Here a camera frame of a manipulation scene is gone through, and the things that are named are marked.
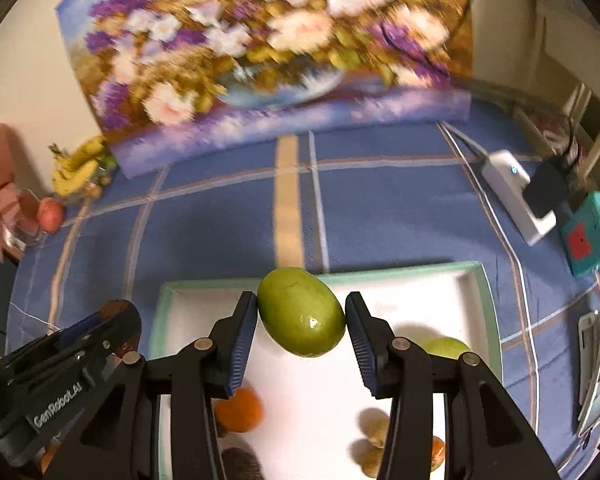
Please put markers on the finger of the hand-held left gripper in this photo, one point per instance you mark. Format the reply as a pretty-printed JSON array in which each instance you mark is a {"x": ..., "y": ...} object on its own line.
[{"x": 115, "y": 322}]

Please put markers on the white lattice furniture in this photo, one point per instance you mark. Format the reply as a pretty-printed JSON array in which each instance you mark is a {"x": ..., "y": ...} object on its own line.
[{"x": 590, "y": 110}]

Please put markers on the teal toy box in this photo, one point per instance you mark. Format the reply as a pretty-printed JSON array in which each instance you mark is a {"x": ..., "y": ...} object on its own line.
[{"x": 592, "y": 235}]

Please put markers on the orange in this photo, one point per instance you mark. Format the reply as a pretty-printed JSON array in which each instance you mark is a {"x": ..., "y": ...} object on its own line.
[
  {"x": 437, "y": 452},
  {"x": 242, "y": 410}
]

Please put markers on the flower painting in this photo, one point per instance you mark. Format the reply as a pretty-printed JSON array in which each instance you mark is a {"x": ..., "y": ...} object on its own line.
[{"x": 260, "y": 60}]

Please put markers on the black charger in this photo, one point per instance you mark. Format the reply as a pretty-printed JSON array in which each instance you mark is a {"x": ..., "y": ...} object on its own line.
[{"x": 547, "y": 190}]

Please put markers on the blue plaid tablecloth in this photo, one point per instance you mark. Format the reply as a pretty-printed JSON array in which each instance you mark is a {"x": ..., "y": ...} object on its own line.
[{"x": 390, "y": 210}]

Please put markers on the pink flower bouquet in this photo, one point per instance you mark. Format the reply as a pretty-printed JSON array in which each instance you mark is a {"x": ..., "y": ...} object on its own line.
[{"x": 0, "y": 195}]

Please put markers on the white tray with teal rim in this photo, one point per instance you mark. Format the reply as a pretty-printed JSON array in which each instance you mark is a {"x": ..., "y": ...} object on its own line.
[{"x": 305, "y": 410}]

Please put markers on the white power strip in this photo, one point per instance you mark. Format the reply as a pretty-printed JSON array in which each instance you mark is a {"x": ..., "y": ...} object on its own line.
[{"x": 505, "y": 180}]

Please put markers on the green mango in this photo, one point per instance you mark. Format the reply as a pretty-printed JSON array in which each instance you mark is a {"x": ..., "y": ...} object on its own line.
[
  {"x": 445, "y": 347},
  {"x": 302, "y": 312}
]

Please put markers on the brown kiwi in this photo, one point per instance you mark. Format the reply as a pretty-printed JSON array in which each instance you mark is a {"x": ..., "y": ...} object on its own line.
[
  {"x": 374, "y": 425},
  {"x": 366, "y": 460}
]

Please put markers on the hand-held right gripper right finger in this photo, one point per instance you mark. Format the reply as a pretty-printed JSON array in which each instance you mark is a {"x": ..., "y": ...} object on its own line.
[{"x": 362, "y": 345}]

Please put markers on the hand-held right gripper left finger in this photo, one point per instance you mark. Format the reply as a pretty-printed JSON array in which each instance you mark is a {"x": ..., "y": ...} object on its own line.
[{"x": 242, "y": 345}]

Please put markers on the yellow banana bunch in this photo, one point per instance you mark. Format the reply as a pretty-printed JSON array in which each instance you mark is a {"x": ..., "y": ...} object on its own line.
[{"x": 77, "y": 167}]

